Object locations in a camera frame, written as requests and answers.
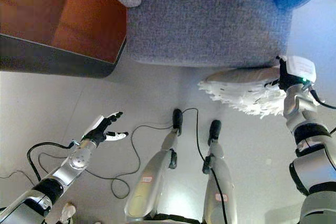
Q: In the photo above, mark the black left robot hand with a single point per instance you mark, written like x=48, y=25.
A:
x=101, y=130

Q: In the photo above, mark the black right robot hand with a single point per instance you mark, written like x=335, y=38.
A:
x=295, y=70

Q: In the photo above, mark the white fluffy mop head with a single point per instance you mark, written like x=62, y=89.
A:
x=244, y=90

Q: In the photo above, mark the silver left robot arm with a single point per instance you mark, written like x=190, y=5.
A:
x=44, y=184

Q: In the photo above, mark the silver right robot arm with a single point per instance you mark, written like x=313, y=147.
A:
x=309, y=142

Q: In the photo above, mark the grey fabric sofa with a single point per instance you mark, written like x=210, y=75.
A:
x=207, y=19

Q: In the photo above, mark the silver left robot leg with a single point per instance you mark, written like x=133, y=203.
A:
x=153, y=171

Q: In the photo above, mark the silver robot leg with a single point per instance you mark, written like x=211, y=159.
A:
x=218, y=176
x=153, y=171

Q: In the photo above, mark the white shoe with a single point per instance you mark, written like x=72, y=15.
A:
x=67, y=212

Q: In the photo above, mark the orange wooden side table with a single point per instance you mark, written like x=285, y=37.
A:
x=63, y=22

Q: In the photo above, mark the silver right robot leg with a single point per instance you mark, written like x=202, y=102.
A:
x=218, y=176

